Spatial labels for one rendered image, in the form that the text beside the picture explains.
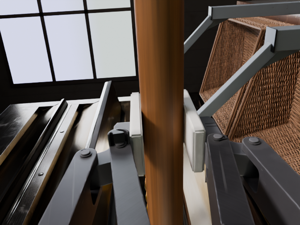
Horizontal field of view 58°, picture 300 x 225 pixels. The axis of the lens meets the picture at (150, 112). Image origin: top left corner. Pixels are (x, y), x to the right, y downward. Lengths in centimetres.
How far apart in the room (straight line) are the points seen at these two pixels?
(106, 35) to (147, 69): 291
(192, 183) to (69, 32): 241
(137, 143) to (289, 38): 47
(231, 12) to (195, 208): 69
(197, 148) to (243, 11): 91
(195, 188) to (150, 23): 93
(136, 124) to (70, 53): 302
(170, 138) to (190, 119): 2
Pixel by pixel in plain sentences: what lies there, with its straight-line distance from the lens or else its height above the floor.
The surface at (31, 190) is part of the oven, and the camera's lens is 116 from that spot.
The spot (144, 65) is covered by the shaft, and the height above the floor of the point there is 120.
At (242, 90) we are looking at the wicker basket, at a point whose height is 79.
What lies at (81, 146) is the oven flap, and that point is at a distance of 134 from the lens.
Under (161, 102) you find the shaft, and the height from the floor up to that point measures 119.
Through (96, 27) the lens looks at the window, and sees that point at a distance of 308.
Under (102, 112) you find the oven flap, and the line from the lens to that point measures 130.
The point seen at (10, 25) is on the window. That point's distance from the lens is 334.
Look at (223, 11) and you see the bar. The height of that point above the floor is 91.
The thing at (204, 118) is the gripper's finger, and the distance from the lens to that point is 19.
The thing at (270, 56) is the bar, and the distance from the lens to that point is 59.
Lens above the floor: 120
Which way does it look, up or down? 1 degrees down
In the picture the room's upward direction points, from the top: 94 degrees counter-clockwise
